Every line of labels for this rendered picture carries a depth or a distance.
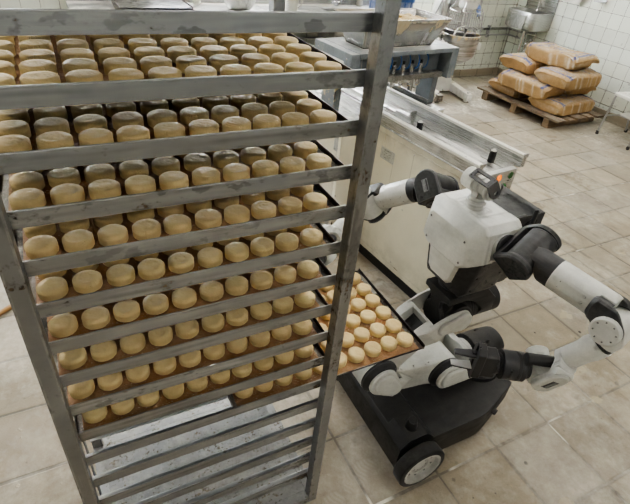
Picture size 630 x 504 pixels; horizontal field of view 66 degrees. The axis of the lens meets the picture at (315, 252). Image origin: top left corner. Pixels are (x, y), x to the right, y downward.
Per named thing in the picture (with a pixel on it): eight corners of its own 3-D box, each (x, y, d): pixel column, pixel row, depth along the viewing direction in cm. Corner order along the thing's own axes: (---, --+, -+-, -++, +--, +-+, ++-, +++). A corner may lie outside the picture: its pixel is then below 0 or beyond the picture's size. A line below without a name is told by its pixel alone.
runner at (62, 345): (339, 274, 115) (341, 264, 113) (345, 281, 113) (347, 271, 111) (33, 348, 89) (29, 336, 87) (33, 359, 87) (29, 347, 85)
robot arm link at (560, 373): (537, 366, 149) (575, 350, 140) (542, 394, 144) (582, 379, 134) (522, 359, 147) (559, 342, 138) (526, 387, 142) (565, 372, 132)
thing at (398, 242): (350, 249, 307) (373, 109, 255) (392, 236, 323) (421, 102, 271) (426, 318, 260) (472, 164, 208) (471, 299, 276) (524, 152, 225)
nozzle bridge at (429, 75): (309, 103, 270) (314, 38, 251) (407, 91, 305) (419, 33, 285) (343, 124, 248) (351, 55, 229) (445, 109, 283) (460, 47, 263)
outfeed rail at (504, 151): (298, 53, 357) (299, 44, 353) (302, 53, 358) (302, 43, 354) (520, 168, 224) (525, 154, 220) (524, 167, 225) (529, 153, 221)
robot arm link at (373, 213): (327, 220, 189) (360, 188, 194) (341, 239, 193) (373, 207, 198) (341, 223, 180) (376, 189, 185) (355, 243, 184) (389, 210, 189)
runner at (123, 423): (328, 353, 131) (329, 346, 129) (332, 361, 129) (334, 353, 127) (64, 436, 105) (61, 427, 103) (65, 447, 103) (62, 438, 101)
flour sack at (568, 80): (563, 93, 503) (569, 76, 493) (529, 80, 531) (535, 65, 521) (602, 87, 537) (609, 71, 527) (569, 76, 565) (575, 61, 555)
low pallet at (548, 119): (474, 95, 600) (477, 86, 594) (519, 90, 635) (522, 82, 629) (554, 132, 517) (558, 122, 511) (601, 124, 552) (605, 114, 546)
